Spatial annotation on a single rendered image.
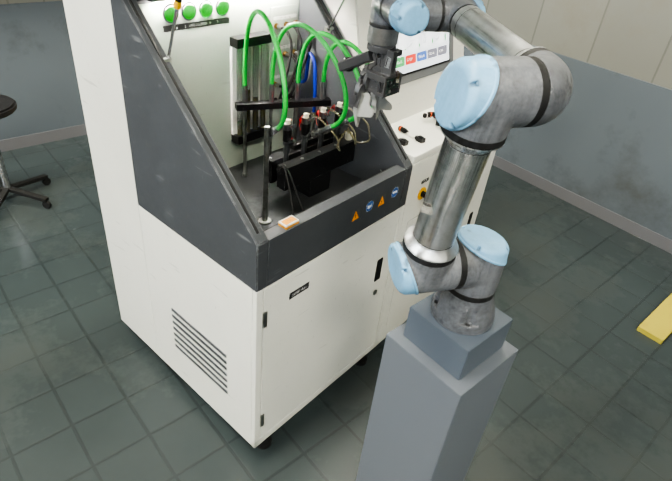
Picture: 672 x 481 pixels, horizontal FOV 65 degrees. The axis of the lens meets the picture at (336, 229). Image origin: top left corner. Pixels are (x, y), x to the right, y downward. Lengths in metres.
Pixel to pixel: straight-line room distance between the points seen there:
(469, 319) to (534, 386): 1.29
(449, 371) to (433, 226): 0.42
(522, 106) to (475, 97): 0.09
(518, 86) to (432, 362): 0.71
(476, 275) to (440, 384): 0.29
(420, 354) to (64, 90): 3.28
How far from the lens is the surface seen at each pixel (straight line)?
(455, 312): 1.26
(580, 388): 2.63
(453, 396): 1.32
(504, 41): 1.10
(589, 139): 3.83
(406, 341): 1.37
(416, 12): 1.21
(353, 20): 1.88
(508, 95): 0.89
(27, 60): 4.00
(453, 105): 0.89
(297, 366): 1.88
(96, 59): 1.77
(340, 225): 1.62
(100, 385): 2.36
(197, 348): 1.95
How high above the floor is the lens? 1.77
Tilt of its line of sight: 34 degrees down
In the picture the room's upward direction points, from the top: 7 degrees clockwise
